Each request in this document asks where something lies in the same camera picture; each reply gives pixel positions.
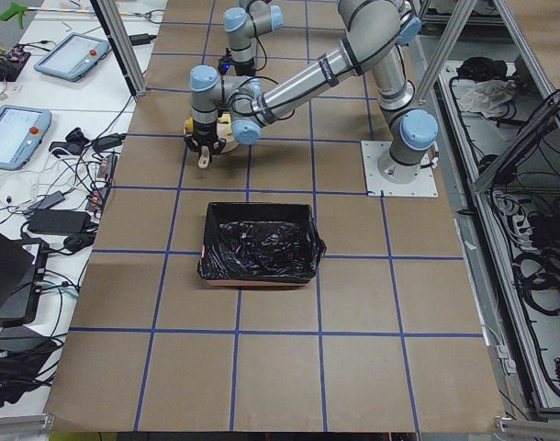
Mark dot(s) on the black power adapter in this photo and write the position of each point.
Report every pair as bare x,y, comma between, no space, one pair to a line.
58,221

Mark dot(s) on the white crumpled cloth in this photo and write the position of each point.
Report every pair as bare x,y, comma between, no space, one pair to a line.
490,98

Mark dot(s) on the far blue teach pendant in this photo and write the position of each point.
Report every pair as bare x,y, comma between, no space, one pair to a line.
73,57

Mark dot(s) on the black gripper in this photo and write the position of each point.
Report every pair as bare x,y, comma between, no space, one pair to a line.
244,68
202,130

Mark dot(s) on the black laptop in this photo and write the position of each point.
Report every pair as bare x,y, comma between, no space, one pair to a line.
22,266

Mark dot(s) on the aluminium frame post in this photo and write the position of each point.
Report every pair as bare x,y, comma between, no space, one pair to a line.
111,22

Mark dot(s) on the green handled tool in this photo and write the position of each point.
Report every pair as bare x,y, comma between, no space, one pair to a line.
14,10

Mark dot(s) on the blue teach pendant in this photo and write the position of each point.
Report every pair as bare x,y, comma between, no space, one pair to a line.
21,132
73,57

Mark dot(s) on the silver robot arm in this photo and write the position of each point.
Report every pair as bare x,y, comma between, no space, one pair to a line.
374,33
244,25

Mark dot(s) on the bin with black bag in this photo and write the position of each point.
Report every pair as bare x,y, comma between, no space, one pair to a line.
259,244

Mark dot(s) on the beige plastic dustpan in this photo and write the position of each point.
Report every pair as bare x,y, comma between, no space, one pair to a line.
225,132

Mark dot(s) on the near blue teach pendant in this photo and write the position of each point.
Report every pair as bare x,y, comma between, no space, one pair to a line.
21,132

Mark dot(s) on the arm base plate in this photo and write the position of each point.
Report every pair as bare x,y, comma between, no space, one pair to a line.
386,178

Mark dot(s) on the black webcam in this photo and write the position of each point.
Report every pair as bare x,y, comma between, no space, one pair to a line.
74,144

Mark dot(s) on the yellow lemon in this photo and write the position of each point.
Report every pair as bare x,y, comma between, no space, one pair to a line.
189,126

